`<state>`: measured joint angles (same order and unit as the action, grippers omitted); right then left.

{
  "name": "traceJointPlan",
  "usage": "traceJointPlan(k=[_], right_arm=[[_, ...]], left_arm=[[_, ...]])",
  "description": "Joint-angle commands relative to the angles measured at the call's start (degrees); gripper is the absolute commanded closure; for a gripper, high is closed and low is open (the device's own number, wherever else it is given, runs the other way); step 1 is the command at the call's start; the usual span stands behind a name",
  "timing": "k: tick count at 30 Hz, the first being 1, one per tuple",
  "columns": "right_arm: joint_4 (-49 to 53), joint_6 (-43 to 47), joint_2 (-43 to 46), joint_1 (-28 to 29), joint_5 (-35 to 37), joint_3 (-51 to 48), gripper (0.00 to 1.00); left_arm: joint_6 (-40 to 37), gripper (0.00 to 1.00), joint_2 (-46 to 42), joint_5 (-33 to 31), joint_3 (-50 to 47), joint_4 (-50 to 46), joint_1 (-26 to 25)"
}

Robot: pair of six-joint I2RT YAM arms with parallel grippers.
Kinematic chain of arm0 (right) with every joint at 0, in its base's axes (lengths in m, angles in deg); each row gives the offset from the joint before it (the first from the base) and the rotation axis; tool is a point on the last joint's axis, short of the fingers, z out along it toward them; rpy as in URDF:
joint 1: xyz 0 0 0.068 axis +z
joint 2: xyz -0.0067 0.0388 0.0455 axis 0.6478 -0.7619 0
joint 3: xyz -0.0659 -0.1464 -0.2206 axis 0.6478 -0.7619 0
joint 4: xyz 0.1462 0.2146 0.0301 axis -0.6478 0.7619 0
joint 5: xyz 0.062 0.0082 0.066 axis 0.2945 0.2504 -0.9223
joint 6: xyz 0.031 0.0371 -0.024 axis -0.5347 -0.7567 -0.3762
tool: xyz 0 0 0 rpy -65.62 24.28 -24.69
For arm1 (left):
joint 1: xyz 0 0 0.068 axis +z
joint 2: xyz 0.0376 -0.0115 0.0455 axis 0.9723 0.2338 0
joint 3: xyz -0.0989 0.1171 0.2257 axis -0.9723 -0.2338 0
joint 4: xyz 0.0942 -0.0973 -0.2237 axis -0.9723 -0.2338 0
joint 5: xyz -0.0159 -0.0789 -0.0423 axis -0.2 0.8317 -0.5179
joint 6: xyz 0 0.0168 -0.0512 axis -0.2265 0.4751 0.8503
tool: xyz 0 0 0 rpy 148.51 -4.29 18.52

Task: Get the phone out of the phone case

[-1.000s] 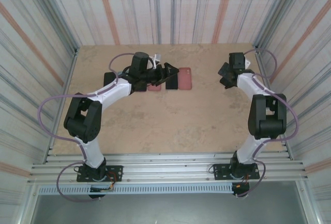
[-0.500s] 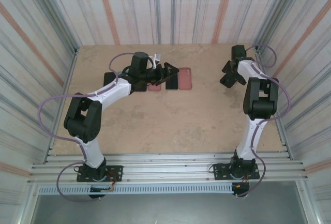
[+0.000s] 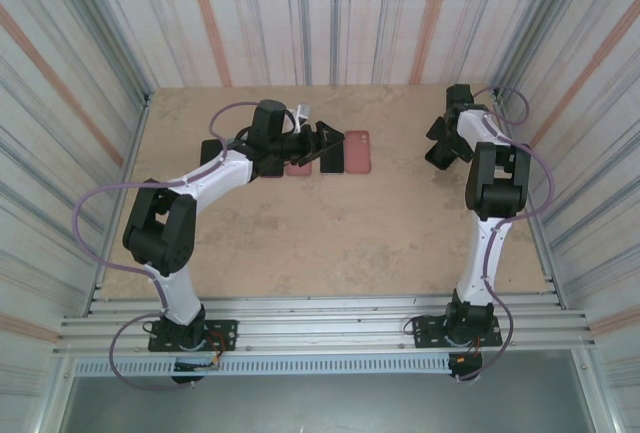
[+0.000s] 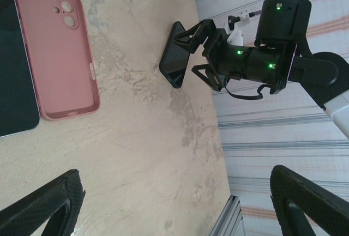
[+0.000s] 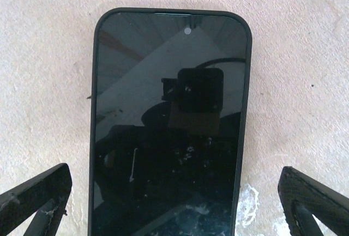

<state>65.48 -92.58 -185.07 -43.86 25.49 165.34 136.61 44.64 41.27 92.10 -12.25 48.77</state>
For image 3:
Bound aluminium table side rail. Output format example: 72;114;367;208
491;87;566;312
83;95;153;317

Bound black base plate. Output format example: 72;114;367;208
410;316;503;350
148;319;239;353

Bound aluminium frame rail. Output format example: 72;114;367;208
87;295;565;311
51;337;600;358
58;310;590;338

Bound red base wires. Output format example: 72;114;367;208
207;331;225;369
457;336;487;363

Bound aluminium frame leg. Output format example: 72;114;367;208
34;356;76;433
574;352;626;433

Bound grey metal panel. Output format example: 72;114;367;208
58;352;604;433

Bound perforated grey cable duct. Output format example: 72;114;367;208
72;356;452;377

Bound aluminium frame post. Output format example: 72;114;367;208
64;0;154;102

